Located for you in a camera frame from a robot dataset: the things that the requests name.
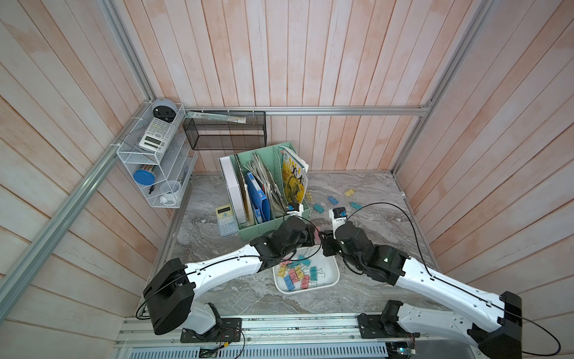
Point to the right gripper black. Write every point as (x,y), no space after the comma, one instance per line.
(329,241)

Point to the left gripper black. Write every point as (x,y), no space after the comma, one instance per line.
(309,231)

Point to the pink binder clip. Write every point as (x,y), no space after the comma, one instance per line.
(305,282)
(317,237)

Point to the white plastic storage tray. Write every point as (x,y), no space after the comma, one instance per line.
(323,271)

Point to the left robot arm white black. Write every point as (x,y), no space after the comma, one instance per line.
(170,297)

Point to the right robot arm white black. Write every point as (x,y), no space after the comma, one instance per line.
(489,322)

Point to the white binder box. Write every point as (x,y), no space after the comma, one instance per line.
(233,188)

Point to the stack of papers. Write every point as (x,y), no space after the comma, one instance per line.
(265,179)

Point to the blue file folder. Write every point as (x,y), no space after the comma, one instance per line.
(259,200)

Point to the green file organizer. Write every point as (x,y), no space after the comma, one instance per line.
(271,158)

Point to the yellow art magazine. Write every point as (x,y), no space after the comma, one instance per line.
(294,175)

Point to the small desk calculator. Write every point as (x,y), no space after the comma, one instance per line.
(226,220)

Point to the ruler on basket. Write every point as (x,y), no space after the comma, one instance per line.
(216,117)

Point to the white tape dispenser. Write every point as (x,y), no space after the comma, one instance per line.
(170,190)

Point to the blue lid jar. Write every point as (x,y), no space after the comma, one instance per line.
(145,175)

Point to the white calculator on shelf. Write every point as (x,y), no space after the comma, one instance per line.
(157,136)

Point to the grey round clock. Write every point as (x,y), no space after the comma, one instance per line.
(164,110)

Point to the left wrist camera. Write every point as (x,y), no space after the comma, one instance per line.
(295,209)

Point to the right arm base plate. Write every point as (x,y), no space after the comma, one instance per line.
(373,327)

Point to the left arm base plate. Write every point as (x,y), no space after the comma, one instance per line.
(226,330)

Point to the black mesh wall basket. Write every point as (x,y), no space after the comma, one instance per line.
(226,136)

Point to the white wire wall shelf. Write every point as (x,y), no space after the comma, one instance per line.
(176,163)

